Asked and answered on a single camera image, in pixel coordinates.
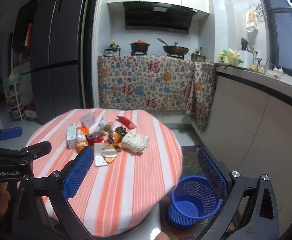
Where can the crushed red soda can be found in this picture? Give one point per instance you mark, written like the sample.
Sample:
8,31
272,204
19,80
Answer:
95,137

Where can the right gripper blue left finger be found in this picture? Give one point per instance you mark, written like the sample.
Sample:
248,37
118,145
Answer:
63,185

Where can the colourful hexagon floor mat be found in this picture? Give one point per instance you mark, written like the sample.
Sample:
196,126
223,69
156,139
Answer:
190,167

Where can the black wok with lid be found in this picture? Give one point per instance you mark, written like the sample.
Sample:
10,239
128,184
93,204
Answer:
174,50

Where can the orange white striped tablecloth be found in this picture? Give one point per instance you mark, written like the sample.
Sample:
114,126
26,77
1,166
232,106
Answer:
117,197

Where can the black clay pot orange lid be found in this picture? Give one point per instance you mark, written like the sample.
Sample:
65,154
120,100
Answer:
139,48

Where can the orange silver snack wrapper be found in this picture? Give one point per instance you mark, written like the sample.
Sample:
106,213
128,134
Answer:
81,140

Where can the translucent plastic box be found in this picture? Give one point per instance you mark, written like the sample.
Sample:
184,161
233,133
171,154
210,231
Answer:
88,120

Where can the black range hood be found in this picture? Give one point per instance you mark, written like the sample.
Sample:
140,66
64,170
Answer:
158,16

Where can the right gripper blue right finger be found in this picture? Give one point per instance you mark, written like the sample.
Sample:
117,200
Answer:
228,188

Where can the orange dark candy wrapper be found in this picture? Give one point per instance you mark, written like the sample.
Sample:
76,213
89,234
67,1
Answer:
116,136

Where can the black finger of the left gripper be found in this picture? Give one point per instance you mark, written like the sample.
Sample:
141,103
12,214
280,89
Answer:
37,150

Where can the yellow green containers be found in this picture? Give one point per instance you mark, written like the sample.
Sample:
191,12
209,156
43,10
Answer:
229,57

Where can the red snack sachet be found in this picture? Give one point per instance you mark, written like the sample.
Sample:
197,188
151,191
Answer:
127,122

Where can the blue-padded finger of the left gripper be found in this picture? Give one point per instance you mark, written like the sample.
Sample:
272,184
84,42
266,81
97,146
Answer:
10,133

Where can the patterned floral counter cloth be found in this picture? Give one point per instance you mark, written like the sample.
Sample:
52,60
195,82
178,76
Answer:
157,83

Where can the dark grey refrigerator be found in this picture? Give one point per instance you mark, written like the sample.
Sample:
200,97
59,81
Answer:
55,60

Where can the blue mesh trash basket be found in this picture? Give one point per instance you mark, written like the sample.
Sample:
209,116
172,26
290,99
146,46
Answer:
192,200

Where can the white knife holder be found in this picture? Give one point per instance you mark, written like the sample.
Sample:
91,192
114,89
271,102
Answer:
245,58

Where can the white green carton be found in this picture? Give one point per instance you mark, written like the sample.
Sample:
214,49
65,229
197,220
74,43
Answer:
71,136

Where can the white storage rack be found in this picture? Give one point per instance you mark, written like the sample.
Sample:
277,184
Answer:
13,96

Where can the steel pot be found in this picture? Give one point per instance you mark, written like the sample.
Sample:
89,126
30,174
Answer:
195,57

